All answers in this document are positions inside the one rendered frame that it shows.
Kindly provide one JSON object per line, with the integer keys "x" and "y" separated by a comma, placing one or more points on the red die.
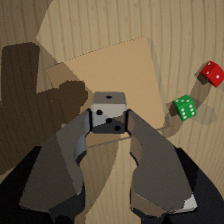
{"x": 213, "y": 73}

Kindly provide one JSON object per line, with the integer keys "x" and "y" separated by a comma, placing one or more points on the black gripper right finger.
{"x": 167, "y": 183}

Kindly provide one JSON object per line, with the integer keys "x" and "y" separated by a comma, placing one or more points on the tan flat mat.
{"x": 125, "y": 67}

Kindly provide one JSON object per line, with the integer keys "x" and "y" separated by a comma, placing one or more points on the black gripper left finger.
{"x": 48, "y": 182}

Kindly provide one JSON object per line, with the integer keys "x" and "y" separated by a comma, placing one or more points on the white die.
{"x": 108, "y": 112}

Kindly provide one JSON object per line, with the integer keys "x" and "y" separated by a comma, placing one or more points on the green die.
{"x": 185, "y": 107}

